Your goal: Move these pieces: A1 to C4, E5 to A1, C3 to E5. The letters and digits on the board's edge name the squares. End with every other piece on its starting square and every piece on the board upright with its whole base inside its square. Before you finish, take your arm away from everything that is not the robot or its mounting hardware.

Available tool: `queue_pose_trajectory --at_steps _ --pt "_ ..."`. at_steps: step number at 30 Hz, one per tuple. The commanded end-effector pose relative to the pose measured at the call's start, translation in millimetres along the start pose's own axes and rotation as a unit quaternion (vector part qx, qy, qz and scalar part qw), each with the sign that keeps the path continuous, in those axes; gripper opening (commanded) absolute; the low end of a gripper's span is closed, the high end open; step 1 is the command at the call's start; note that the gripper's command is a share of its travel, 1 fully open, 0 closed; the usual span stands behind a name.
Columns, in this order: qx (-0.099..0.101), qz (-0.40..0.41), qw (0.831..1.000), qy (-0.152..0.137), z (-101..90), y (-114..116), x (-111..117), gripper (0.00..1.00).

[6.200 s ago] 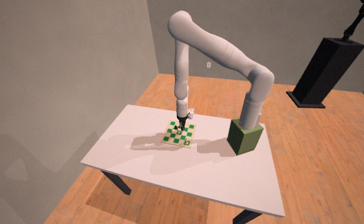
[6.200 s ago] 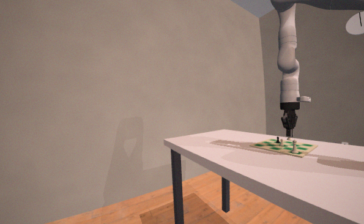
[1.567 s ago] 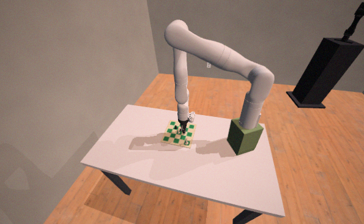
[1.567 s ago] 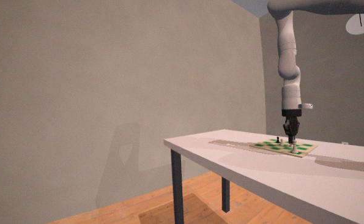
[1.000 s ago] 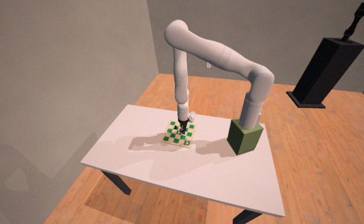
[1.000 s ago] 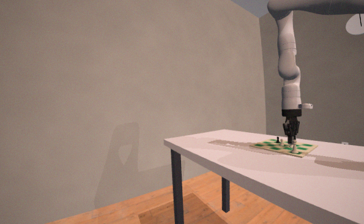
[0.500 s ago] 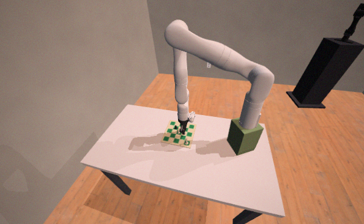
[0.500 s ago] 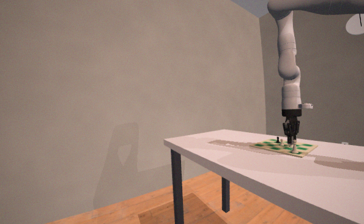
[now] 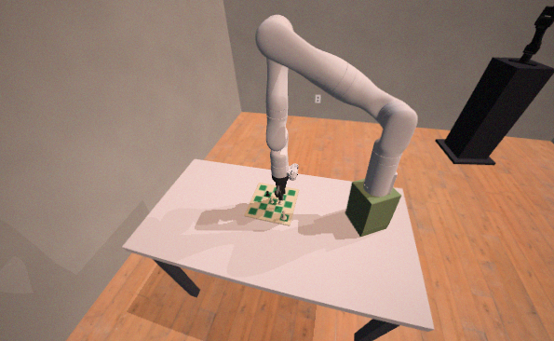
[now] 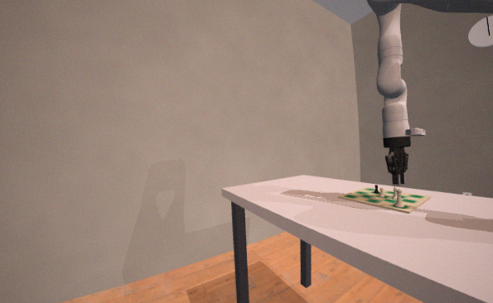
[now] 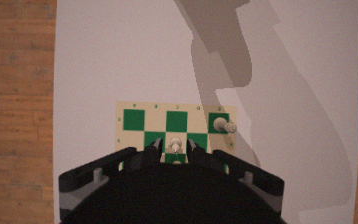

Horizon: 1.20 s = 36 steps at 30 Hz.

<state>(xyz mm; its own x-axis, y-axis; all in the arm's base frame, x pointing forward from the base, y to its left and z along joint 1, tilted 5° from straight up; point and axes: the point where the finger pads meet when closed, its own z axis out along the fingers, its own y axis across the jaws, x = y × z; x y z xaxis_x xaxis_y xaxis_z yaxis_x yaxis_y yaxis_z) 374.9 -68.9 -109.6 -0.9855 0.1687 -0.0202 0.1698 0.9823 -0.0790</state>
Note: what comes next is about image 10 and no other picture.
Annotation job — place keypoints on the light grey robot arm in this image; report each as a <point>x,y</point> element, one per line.
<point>390,57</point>

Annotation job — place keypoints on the green and cream chessboard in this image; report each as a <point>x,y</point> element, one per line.
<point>367,196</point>

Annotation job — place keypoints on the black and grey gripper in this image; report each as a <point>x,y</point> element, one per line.
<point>396,147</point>

